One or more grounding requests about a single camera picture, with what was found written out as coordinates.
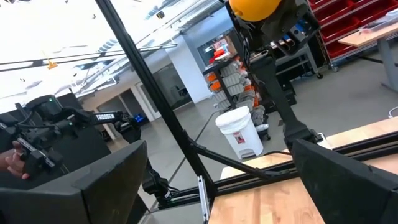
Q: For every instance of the person's hand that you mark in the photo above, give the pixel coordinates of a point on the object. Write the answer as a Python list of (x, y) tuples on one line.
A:
[(14, 163)]

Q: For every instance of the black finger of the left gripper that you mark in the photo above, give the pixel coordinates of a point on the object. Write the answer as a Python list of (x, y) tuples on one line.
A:
[(239, 28)]

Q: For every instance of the black aluminium table frame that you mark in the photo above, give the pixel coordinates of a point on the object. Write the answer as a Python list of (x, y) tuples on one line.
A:
[(149, 77)]

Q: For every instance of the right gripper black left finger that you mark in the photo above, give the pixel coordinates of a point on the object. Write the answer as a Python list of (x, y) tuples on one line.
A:
[(77, 205)]

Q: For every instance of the wooden workbench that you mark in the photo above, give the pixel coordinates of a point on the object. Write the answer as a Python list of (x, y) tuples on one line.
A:
[(373, 37)]

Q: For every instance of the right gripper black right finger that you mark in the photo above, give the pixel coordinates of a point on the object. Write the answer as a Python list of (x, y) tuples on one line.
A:
[(348, 196)]

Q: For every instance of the red bin rack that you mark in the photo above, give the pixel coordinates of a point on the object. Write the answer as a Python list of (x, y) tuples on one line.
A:
[(348, 21)]

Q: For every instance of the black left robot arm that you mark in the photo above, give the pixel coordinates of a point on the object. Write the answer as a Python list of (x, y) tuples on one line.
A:
[(273, 93)]

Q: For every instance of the white trash bin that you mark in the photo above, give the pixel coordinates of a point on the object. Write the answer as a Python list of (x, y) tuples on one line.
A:
[(241, 133)]

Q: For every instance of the shelf with orange grey bins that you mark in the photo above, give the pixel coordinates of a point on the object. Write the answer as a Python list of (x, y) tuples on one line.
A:
[(233, 84)]

